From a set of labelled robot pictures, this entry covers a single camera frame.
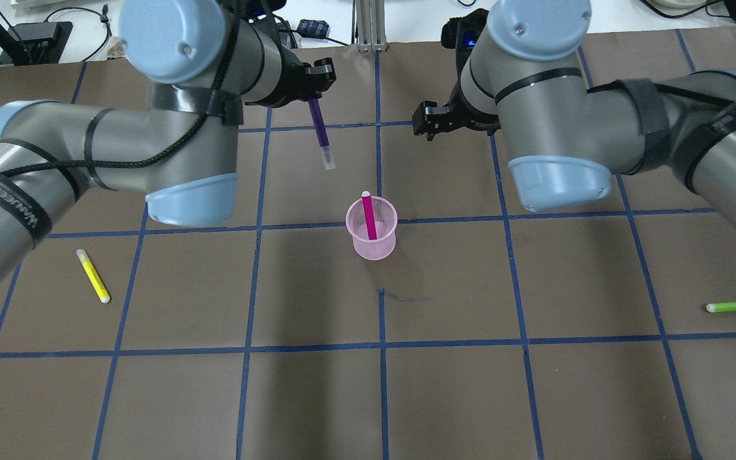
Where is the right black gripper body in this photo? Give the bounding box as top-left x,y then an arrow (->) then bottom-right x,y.
447,64 -> 502,135

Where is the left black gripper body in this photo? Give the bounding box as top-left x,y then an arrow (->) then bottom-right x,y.
264,39 -> 310,107

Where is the purple marker pen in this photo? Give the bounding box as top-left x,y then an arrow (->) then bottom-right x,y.
309,97 -> 336,170

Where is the pink marker pen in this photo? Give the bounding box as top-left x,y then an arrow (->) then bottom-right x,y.
360,191 -> 379,241

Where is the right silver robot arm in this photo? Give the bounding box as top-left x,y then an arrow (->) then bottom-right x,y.
412,1 -> 736,228

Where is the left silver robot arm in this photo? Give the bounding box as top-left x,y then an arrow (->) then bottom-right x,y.
0,1 -> 336,282

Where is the pink mesh cup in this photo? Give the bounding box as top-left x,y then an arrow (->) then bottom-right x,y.
345,191 -> 398,261

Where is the blue checked pouch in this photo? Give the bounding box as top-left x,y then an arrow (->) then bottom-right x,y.
295,19 -> 330,39

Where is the yellow highlighter pen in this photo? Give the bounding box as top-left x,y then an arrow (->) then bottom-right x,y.
75,249 -> 112,305

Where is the aluminium frame post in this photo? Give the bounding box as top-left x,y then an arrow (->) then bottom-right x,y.
351,1 -> 388,52

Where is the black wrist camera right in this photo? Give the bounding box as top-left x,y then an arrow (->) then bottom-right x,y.
439,8 -> 489,50

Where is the black camera stand base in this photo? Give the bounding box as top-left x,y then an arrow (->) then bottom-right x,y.
0,9 -> 73,65

